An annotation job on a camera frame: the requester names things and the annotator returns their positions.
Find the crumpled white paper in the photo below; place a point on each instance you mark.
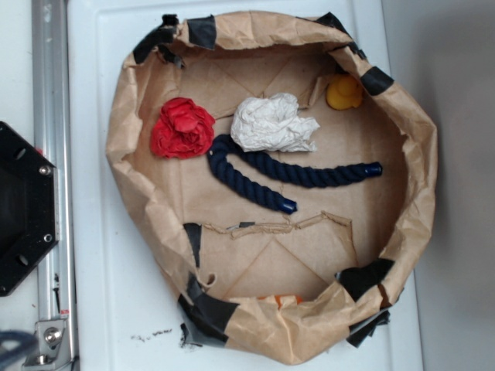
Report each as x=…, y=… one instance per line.
x=272, y=124

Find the crumpled red paper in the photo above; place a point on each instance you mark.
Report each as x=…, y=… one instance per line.
x=183, y=130

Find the brown paper bag bin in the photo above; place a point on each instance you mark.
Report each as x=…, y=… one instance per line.
x=342, y=227

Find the orange object behind bag rim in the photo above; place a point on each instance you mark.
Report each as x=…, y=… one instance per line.
x=281, y=300

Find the yellow rubber duck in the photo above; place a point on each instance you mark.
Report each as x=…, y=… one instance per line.
x=344, y=92

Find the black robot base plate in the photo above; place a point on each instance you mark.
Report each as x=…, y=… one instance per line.
x=28, y=211

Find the metal corner bracket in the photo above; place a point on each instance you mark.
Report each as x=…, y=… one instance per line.
x=53, y=349

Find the aluminium extrusion rail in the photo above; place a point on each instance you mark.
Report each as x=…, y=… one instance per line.
x=56, y=272

